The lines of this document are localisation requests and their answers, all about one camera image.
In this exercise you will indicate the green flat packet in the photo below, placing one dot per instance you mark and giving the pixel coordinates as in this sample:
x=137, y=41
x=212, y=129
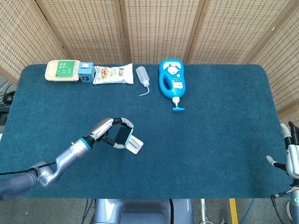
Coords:
x=65, y=68

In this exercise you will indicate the white plastic block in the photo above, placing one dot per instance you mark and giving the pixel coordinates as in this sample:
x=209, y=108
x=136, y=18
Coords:
x=137, y=146

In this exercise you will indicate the blue speaker carton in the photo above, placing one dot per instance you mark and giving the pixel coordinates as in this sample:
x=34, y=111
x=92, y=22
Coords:
x=86, y=72

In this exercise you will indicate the blue pump detergent bottle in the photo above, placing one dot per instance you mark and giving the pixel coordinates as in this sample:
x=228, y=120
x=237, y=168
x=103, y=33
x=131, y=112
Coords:
x=172, y=79

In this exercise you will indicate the black smartphone with teal edge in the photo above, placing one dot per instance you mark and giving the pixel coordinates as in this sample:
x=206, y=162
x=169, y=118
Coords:
x=121, y=136

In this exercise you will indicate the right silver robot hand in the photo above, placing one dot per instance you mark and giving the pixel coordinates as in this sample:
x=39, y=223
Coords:
x=293, y=158

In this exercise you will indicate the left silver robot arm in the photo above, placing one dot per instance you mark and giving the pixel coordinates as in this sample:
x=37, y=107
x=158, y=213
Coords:
x=67, y=156

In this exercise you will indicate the metal table leg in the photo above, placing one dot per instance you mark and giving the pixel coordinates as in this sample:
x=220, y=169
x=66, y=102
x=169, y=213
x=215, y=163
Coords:
x=204, y=211

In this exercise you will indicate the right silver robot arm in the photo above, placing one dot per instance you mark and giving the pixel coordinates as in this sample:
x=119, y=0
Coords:
x=294, y=203

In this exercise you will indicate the clear squeeze wash bottle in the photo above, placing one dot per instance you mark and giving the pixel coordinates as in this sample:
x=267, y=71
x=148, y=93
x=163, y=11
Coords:
x=142, y=74

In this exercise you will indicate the blue carpet table cover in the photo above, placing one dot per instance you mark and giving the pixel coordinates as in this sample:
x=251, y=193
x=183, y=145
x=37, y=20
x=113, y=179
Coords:
x=187, y=144

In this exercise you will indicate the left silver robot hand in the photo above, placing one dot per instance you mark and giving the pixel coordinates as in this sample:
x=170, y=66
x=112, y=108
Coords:
x=100, y=129

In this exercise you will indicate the white snack bag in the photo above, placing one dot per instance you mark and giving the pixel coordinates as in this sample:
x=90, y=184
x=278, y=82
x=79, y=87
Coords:
x=114, y=74

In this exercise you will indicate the grey robot torso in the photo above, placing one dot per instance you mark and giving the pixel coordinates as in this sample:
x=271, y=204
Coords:
x=140, y=212

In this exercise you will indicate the woven bamboo folding screen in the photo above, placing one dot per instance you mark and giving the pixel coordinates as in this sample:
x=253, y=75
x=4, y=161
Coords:
x=158, y=28

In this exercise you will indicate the beige lidded lunch box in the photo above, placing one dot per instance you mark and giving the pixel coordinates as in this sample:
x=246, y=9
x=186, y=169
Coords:
x=50, y=74

